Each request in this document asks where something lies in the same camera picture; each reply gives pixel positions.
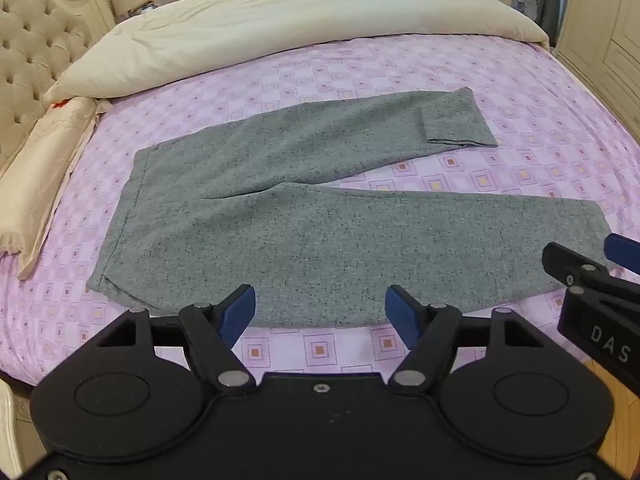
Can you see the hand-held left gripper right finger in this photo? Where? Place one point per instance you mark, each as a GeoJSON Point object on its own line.
{"type": "Point", "coordinates": [402, 312]}

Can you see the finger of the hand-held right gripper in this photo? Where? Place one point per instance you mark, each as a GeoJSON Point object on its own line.
{"type": "Point", "coordinates": [562, 260]}
{"type": "Point", "coordinates": [620, 252]}

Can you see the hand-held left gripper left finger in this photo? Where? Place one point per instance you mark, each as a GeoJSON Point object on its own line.
{"type": "Point", "coordinates": [239, 312]}

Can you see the grey pants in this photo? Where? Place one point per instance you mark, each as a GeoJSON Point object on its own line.
{"type": "Point", "coordinates": [310, 220]}

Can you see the cream wardrobe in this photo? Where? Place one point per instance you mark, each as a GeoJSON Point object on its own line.
{"type": "Point", "coordinates": [600, 25]}

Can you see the beige satin pillow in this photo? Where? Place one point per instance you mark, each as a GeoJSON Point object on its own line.
{"type": "Point", "coordinates": [45, 170]}

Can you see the purple checkered bed sheet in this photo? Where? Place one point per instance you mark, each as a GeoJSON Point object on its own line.
{"type": "Point", "coordinates": [350, 60]}

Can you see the small orange item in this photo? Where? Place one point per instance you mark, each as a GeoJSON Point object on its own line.
{"type": "Point", "coordinates": [60, 104]}

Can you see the cream duvet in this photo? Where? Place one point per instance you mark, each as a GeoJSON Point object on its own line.
{"type": "Point", "coordinates": [300, 15]}

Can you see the beige tufted headboard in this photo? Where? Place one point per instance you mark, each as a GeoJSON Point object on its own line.
{"type": "Point", "coordinates": [35, 60]}

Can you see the cream wooden bed frame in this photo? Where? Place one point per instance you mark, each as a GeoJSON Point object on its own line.
{"type": "Point", "coordinates": [15, 425]}

